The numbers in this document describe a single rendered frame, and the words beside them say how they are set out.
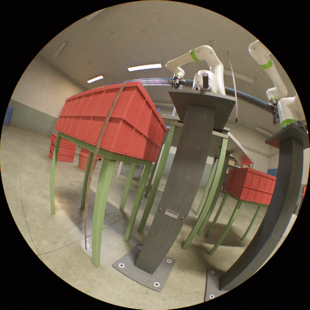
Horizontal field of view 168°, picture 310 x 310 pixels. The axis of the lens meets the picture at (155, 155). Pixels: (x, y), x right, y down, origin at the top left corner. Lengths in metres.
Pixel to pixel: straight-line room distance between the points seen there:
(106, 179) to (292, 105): 0.92
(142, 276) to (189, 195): 0.54
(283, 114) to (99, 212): 0.94
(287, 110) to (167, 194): 0.76
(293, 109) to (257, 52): 0.38
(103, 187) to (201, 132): 0.38
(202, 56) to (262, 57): 0.45
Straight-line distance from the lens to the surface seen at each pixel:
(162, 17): 3.76
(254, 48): 0.87
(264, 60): 0.89
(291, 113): 0.74
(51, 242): 0.80
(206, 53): 0.93
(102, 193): 0.34
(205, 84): 0.42
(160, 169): 0.76
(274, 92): 1.15
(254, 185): 0.87
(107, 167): 0.31
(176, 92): 0.43
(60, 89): 8.58
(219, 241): 0.98
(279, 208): 0.61
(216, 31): 3.70
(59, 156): 2.53
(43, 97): 8.26
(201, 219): 0.82
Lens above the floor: 0.63
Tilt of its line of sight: 3 degrees up
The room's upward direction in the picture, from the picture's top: 17 degrees clockwise
